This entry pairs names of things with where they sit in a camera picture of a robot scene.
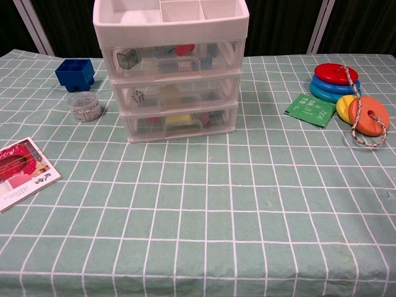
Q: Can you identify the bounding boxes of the green checked tablecloth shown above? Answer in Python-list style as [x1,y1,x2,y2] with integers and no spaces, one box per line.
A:
[0,49,396,297]

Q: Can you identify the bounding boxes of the pale yellow toy piece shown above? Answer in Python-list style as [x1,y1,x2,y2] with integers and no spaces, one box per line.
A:
[160,85,186,105]

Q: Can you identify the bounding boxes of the clear cube with dark core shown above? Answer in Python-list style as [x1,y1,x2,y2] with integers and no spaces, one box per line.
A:
[116,48,139,69]

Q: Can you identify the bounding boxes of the red round toy piece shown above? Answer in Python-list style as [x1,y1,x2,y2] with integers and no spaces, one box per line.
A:
[175,44,196,57]

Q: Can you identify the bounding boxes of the transparent drawer with white die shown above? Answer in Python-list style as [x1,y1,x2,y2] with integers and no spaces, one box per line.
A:
[113,75,242,114]

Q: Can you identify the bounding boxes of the blue stacking ring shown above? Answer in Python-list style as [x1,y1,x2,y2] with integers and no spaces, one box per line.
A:
[311,75,362,94]

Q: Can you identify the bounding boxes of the transparent drawer with yellow block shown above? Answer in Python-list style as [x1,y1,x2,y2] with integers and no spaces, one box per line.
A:
[122,105,239,143]

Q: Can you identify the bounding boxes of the binder clips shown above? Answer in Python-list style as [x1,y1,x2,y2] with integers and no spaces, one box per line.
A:
[197,111,223,127]

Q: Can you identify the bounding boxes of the black pleated curtain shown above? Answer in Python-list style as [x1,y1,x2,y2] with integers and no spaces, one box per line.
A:
[318,0,396,56]
[30,0,105,59]
[244,0,322,57]
[0,0,41,58]

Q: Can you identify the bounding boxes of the blue compartment box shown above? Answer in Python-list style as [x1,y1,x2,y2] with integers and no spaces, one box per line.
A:
[54,58,95,93]

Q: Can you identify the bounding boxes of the white plastic drawer organizer frame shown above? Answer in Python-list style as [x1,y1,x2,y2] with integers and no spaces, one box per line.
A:
[92,0,250,145]

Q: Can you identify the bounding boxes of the red stacking ring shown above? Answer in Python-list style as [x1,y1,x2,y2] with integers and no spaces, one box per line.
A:
[314,63,359,87]

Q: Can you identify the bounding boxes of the red cover booklet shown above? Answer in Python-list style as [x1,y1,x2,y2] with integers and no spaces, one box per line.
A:
[0,137,62,213]

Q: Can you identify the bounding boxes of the clear round pin jar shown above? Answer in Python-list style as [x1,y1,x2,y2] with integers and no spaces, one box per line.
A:
[67,90,102,123]

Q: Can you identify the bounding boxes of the braided rope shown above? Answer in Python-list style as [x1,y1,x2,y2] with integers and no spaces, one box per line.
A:
[338,66,389,148]

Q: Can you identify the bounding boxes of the white frame pole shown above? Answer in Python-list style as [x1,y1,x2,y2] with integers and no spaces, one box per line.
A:
[306,0,337,56]
[14,0,55,57]

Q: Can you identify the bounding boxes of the white die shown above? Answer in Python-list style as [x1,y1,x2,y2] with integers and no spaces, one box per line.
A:
[131,89,146,105]

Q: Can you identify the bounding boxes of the green tea packet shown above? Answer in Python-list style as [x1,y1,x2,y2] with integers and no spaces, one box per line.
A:
[284,92,337,127]

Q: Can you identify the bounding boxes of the yellow stacking ring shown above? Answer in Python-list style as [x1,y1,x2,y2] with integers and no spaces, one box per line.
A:
[336,95,358,120]

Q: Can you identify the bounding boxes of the orange stacking ring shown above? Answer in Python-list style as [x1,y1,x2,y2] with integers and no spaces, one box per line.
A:
[348,96,390,137]

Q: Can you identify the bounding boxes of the yellow block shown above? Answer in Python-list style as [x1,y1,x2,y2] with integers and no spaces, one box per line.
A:
[165,114,194,126]

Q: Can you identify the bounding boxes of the transparent drawer with clear cube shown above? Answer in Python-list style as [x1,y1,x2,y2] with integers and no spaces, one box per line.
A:
[101,40,245,82]

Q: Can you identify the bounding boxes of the blue toy block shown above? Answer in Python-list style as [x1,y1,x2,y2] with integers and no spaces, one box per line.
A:
[197,55,213,70]

